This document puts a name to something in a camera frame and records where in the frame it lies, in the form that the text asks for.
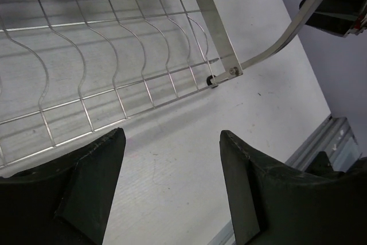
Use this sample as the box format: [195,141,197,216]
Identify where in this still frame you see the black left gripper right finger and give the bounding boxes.
[219,130,367,245]

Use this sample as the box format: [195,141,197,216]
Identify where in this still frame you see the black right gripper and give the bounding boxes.
[299,0,366,37]

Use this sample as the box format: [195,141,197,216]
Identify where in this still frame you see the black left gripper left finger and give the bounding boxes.
[1,128,126,244]

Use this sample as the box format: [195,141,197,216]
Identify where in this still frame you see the stainless steel dish rack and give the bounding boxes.
[1,0,331,177]

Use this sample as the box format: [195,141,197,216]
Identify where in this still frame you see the aluminium frame rail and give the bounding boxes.
[212,115,362,245]

